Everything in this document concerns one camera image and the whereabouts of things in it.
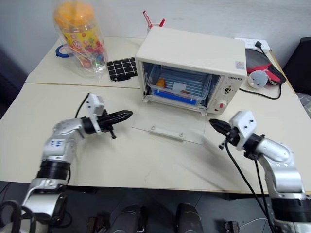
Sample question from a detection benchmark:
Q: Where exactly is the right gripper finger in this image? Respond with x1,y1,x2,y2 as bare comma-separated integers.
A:
209,118,232,129
211,122,232,134

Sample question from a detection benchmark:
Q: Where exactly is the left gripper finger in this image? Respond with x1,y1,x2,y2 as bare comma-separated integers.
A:
109,110,133,119
110,116,132,123

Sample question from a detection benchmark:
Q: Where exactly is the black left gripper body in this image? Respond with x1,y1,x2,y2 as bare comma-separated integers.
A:
97,109,118,140

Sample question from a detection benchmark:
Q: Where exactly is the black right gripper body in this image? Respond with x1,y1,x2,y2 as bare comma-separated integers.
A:
219,127,240,149

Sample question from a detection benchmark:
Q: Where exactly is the white oven knob red mark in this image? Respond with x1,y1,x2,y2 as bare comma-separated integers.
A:
216,100,230,113

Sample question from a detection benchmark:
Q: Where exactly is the glass toaster oven door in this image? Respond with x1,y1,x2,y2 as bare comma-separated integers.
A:
132,106,206,146

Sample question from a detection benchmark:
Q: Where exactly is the clear plastic food container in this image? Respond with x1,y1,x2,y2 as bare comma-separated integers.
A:
146,65,212,108

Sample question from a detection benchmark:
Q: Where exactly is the white toaster oven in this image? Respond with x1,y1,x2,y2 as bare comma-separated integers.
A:
135,26,246,117

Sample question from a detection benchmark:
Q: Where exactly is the black grid-patterned mat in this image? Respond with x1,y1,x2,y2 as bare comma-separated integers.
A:
106,57,138,83

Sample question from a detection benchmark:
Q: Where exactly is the black and red cloth bag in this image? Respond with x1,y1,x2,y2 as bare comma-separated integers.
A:
245,47,288,86

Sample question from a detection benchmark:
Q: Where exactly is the clear toy jar yellow lid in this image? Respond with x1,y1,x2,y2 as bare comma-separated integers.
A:
52,0,109,80

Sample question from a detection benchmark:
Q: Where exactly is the blue tape roll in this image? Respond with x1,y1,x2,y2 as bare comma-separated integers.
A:
55,44,74,59

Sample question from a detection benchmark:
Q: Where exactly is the white power strip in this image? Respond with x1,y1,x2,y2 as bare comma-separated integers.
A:
234,37,271,54

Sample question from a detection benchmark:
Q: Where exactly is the small dark brown block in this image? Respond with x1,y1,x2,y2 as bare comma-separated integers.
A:
225,220,242,233
88,213,110,233

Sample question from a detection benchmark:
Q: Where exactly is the dark rounded shape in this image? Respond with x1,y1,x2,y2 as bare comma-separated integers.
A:
175,203,205,233
113,204,149,233

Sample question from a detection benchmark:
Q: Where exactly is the black boxy object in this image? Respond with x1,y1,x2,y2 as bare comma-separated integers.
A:
282,36,311,95

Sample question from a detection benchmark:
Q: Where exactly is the red white striped pen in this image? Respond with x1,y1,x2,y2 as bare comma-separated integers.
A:
142,10,154,28

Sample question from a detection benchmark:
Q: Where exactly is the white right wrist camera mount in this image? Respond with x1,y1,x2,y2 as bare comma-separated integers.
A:
229,110,258,151

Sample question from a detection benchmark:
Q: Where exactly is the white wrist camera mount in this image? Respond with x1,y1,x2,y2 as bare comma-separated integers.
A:
229,110,258,151
85,93,105,134

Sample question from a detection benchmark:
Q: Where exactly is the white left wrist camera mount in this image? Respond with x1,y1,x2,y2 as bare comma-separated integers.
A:
85,93,105,134

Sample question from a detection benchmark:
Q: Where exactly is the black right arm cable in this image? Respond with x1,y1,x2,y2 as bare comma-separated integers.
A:
225,139,280,233

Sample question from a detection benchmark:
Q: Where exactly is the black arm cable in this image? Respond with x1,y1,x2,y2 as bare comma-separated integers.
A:
75,93,89,119
225,139,280,233

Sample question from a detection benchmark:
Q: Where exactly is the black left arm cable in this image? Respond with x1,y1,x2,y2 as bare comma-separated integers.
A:
75,93,89,119

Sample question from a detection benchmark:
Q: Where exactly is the white oven door handle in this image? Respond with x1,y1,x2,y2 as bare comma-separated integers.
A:
149,126,186,141

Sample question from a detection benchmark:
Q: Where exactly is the black power plug with cable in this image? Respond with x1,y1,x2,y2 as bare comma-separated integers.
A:
239,40,283,100

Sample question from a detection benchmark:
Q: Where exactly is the black looped cable bundle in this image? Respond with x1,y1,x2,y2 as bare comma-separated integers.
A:
0,200,37,233

